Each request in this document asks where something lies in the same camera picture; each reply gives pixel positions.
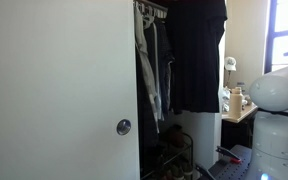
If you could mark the round metal door pull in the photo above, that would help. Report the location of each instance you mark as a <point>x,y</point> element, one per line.
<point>124,127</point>

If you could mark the dark brown shoe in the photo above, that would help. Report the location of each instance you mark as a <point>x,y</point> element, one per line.
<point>177,135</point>

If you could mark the navy floral shirt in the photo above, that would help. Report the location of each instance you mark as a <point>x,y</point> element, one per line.
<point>166,66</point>

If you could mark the black metal shoe rack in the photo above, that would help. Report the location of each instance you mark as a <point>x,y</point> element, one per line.
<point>184,153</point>

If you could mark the perforated grey base plate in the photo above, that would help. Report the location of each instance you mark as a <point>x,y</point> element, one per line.
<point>230,168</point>

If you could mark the white button shirt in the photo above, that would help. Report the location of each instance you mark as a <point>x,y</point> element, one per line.
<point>145,73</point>

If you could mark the wooden desk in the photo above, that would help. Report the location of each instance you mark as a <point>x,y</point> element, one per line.
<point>239,116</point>

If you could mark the cream water bottle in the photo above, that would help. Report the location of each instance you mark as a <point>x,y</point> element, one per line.
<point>236,103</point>

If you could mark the window with dark frame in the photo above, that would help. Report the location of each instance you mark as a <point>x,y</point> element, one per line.
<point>285,31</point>

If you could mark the black shirt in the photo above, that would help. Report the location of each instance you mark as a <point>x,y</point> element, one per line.
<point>194,56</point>

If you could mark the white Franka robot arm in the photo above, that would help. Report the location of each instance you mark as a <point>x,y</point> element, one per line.
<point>279,110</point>

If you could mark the white sliding closet door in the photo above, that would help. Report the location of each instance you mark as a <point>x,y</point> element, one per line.
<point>57,90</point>

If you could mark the black clamp with red tip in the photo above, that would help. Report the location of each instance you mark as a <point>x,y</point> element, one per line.
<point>229,155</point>

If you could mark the dark long garment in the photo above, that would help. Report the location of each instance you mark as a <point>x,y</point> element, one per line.
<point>147,140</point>

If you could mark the cream hanging shirt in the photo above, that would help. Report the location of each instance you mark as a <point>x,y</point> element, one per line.
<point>156,66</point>

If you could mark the metal closet rod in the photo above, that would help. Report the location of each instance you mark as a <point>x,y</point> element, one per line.
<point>154,5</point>

